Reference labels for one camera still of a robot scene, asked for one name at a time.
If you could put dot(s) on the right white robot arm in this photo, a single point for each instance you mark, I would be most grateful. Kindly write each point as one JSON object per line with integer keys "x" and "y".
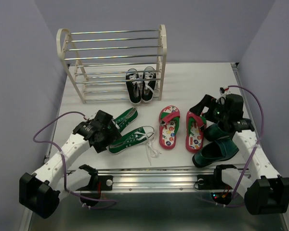
{"x": 266, "y": 191}

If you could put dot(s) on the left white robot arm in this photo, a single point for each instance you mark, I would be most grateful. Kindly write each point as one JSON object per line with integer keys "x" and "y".
{"x": 42, "y": 191}

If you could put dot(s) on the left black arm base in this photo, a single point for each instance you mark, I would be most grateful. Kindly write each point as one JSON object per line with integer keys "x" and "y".
{"x": 89, "y": 185}

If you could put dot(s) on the teal velvet shoe near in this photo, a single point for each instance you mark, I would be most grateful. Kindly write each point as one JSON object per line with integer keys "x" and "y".
{"x": 216, "y": 151}

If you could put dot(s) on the teal velvet shoe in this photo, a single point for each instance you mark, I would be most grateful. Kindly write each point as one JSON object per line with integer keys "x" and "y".
{"x": 216, "y": 131}
{"x": 216, "y": 151}

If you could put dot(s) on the black sneaker left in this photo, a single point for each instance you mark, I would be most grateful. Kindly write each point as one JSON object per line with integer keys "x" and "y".
{"x": 133, "y": 86}

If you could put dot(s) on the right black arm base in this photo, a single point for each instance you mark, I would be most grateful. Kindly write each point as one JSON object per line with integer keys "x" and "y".
{"x": 220, "y": 192}

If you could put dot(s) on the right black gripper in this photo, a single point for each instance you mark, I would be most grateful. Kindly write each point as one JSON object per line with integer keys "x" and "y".
{"x": 207, "y": 101}

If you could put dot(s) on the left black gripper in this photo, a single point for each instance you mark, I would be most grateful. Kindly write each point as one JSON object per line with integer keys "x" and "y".
{"x": 113, "y": 135}

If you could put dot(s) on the black sneaker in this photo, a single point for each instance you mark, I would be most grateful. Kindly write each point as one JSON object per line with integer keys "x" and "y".
{"x": 149, "y": 83}
{"x": 133, "y": 86}

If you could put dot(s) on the pink flip-flop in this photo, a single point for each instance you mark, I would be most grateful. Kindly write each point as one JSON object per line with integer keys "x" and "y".
{"x": 169, "y": 121}
{"x": 195, "y": 126}

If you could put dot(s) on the teal velvet shoe far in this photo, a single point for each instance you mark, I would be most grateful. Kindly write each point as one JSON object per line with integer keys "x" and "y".
{"x": 216, "y": 131}

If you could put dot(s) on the black sneaker right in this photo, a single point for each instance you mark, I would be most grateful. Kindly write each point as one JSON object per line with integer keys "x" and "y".
{"x": 149, "y": 83}

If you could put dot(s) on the cream shoe rack chrome bars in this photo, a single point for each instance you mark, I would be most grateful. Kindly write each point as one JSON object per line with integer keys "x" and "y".
{"x": 96, "y": 62}

